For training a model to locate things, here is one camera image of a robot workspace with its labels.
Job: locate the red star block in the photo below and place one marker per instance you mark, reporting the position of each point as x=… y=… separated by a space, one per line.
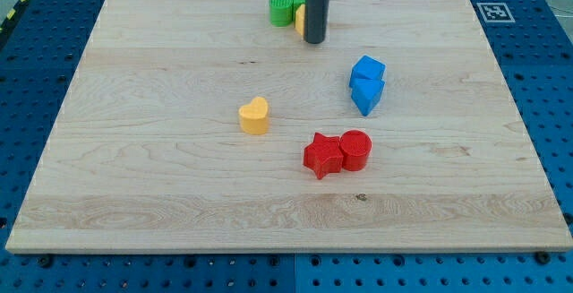
x=323 y=155

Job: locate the blue triangle block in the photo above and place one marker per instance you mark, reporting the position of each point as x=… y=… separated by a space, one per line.
x=366 y=94

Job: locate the yellow block behind rod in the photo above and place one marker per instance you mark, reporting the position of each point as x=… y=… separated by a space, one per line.
x=300 y=19

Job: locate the yellow heart block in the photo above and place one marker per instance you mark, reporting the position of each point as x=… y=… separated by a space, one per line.
x=254 y=116

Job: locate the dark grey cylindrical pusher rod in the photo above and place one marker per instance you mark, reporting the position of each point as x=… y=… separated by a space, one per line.
x=315 y=22

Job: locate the light wooden board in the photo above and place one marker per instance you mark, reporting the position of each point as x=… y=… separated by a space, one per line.
x=147 y=155

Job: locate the green cylinder block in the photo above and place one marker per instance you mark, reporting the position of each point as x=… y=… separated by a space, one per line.
x=281 y=12

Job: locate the white fiducial marker tag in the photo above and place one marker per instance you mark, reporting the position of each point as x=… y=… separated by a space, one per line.
x=495 y=12

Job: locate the blue cube block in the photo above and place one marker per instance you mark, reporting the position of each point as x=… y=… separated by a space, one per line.
x=367 y=68

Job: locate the red cylinder block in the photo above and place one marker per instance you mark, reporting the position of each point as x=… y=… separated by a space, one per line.
x=356 y=147

